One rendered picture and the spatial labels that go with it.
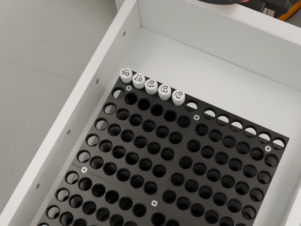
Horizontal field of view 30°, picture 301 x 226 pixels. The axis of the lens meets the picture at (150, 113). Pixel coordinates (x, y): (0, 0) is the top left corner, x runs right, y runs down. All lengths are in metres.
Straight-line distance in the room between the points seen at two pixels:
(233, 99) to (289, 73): 0.07
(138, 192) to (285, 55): 0.20
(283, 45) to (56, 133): 0.24
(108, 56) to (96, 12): 1.08
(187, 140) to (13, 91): 1.11
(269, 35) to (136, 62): 0.16
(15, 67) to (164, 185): 1.15
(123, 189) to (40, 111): 1.05
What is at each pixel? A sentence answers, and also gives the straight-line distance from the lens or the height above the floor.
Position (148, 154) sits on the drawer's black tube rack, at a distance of 0.53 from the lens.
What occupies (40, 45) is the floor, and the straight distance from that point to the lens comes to 1.65.
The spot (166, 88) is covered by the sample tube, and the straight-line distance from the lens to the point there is 0.54.
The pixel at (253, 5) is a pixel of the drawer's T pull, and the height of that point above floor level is 0.91.
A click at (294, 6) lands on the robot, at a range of 1.56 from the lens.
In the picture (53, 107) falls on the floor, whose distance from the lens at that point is 1.56.
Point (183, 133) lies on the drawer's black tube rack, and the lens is 0.54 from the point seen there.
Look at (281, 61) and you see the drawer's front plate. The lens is 0.59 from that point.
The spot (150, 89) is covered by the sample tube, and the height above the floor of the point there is 0.91.
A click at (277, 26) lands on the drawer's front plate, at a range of 0.56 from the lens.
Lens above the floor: 1.41
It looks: 69 degrees down
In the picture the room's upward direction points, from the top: 8 degrees counter-clockwise
